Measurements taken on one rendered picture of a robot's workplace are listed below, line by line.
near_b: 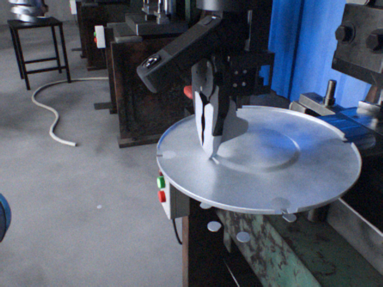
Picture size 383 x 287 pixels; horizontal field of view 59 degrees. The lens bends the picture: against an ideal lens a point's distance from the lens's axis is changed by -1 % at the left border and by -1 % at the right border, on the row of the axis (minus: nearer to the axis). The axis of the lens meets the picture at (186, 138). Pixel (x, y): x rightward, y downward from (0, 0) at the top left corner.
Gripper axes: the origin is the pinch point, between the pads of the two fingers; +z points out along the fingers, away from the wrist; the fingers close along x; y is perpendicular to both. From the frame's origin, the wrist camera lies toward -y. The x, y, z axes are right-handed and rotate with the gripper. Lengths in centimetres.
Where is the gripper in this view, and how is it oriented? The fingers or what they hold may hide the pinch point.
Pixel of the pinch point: (205, 149)
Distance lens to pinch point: 48.2
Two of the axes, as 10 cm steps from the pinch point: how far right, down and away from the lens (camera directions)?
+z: 0.0, 8.8, 4.7
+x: -3.3, -4.4, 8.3
